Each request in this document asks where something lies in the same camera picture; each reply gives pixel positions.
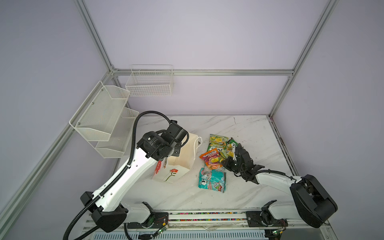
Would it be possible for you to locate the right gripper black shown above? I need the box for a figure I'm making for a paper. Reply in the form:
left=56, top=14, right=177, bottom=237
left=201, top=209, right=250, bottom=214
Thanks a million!
left=220, top=156, right=245, bottom=174

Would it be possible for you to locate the orange snack packet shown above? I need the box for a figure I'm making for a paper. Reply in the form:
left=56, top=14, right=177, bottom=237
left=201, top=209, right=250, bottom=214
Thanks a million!
left=200, top=148, right=223, bottom=170

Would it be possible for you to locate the white floral paper bag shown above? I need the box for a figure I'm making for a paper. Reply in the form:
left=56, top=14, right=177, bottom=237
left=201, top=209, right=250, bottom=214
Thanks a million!
left=152, top=133, right=203, bottom=184

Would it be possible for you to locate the teal snack packet top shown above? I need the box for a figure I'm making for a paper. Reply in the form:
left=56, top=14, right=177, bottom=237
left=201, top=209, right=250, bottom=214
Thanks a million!
left=198, top=168, right=226, bottom=193

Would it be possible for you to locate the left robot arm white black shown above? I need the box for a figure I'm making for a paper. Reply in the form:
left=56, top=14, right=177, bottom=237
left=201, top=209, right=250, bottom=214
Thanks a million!
left=81, top=121, right=189, bottom=233

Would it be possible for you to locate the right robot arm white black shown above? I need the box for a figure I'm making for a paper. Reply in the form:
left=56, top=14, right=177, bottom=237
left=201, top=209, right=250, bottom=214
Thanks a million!
left=222, top=145, right=338, bottom=228

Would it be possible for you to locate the green snack packet right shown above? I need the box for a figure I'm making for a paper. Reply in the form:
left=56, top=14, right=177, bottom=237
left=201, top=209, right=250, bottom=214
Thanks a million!
left=220, top=138, right=238, bottom=159

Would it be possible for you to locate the yellow-green snack packet back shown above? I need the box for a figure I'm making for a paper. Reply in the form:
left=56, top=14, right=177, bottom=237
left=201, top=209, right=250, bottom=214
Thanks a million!
left=207, top=134, right=230, bottom=151

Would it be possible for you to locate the lower white mesh shelf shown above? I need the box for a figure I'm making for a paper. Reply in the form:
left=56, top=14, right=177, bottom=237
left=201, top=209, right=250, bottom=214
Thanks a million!
left=95, top=108, right=139, bottom=159

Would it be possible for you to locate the white mesh shelf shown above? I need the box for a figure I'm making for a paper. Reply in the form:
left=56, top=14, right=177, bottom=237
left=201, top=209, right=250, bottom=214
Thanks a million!
left=95, top=108, right=139, bottom=159
left=69, top=82, right=130, bottom=142

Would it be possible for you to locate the upper white mesh shelf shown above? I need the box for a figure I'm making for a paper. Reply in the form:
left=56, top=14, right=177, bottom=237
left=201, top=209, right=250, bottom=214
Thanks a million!
left=69, top=82, right=130, bottom=142

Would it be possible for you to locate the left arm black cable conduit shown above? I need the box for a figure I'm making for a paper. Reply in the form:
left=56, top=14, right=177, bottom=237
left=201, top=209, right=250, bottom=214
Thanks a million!
left=62, top=110, right=172, bottom=240

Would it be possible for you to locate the white wire basket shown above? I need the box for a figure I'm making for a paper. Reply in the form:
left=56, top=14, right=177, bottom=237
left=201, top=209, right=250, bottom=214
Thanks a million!
left=126, top=65, right=174, bottom=97

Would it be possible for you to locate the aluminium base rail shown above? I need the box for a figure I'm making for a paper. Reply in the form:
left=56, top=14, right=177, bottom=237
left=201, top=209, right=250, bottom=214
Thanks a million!
left=86, top=209, right=337, bottom=240

